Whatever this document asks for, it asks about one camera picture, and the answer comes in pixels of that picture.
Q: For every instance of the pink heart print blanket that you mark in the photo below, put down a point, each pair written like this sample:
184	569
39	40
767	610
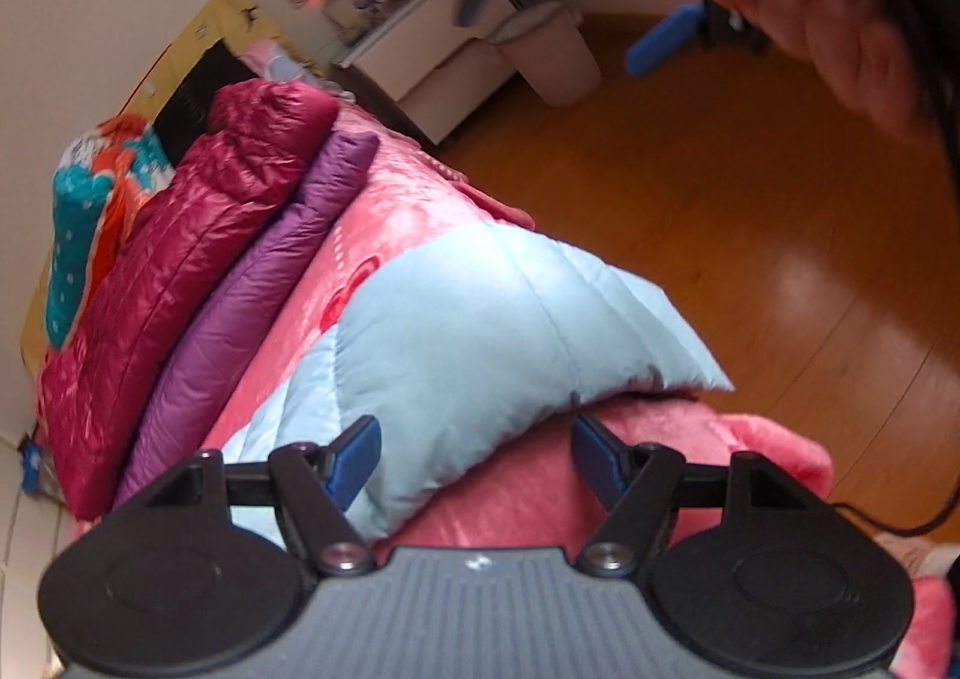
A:
525	484

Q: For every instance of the purple down jacket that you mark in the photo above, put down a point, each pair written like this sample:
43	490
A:
247	319

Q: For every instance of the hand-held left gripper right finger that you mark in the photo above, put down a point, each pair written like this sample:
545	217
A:
596	461

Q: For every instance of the light blue down jacket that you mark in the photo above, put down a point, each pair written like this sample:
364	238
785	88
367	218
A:
465	349

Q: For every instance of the white nightstand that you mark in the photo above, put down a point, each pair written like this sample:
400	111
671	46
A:
427	79

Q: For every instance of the blue box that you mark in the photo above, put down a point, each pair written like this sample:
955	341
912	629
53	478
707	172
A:
31	465

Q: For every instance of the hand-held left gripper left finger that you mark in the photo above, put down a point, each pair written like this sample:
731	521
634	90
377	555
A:
352	461

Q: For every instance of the teal and orange printed blanket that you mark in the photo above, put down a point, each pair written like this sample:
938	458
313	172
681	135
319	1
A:
71	236

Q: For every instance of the yellow headboard cover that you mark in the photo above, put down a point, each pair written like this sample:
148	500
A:
217	18

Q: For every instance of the white waste bin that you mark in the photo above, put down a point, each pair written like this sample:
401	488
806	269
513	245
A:
559	60

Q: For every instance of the red down jacket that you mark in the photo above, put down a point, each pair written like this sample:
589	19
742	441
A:
165	274

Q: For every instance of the person's right hand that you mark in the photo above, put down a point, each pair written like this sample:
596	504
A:
840	26

